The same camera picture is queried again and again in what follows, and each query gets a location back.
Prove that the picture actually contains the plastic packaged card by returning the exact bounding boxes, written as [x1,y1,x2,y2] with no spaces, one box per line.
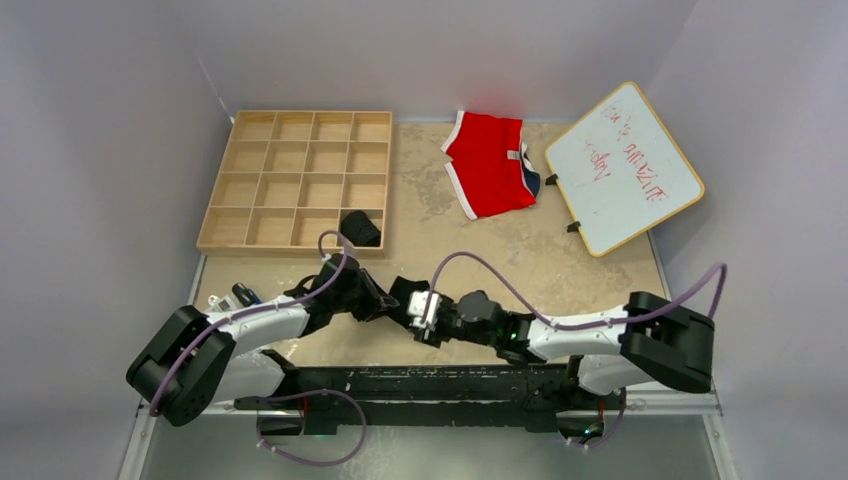
[204,294,242,314]

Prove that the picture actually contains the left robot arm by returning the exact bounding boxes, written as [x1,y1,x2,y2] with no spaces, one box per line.
[125,254,399,427]

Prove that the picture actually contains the black striped underwear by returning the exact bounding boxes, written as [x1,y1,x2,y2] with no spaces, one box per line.
[339,210,382,247]

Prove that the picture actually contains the red white blue underwear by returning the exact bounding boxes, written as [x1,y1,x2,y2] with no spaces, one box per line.
[441,110,541,220]

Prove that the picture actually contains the wooden compartment tray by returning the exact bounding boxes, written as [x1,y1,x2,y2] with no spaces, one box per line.
[196,110,393,257]

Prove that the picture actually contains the white board with wooden frame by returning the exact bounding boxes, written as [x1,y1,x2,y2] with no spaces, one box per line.
[545,82,705,257]

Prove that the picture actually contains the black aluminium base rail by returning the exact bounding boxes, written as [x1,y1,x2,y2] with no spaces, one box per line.
[135,360,720,439]

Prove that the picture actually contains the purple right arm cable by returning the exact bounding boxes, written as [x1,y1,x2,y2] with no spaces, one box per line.
[423,251,729,452]

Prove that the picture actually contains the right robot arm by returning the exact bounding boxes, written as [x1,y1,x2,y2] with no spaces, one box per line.
[407,290,715,407]

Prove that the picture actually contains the plain black underwear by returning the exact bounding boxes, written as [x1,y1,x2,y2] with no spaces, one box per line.
[387,276,430,330]

